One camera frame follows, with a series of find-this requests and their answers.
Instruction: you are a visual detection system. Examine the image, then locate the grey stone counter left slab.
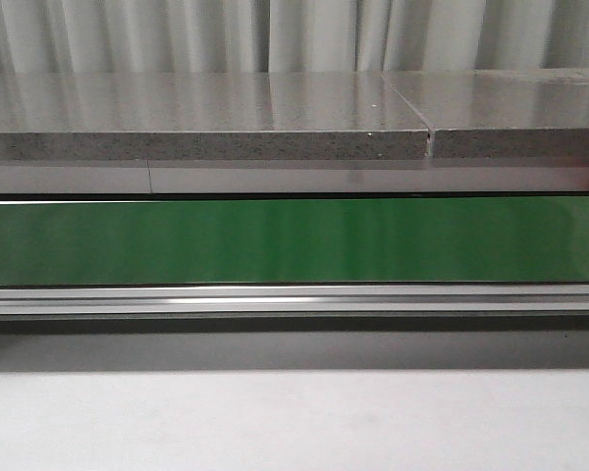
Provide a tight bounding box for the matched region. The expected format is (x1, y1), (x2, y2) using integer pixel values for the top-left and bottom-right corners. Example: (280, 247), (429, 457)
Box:
(0, 73), (428, 161)

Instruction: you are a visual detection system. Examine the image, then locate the grey stone counter slab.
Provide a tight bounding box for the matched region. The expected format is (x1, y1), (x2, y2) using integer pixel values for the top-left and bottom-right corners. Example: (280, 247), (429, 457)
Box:
(382, 69), (589, 160)
(0, 73), (428, 161)

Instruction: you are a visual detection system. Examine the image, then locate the grey stone counter right slab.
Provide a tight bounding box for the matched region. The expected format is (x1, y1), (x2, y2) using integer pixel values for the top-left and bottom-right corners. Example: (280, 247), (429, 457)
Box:
(382, 69), (589, 160)

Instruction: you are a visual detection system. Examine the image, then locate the green conveyor belt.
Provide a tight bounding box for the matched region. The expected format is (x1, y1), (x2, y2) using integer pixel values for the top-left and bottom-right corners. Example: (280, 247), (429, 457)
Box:
(0, 196), (589, 287)

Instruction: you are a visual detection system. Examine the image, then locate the white pleated curtain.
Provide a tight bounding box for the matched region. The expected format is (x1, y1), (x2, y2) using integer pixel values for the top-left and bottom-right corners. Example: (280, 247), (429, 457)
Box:
(0, 1), (589, 73)

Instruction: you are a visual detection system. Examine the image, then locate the aluminium conveyor frame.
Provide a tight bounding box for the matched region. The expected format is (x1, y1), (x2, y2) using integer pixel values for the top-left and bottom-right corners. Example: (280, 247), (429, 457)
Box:
(0, 284), (589, 319)

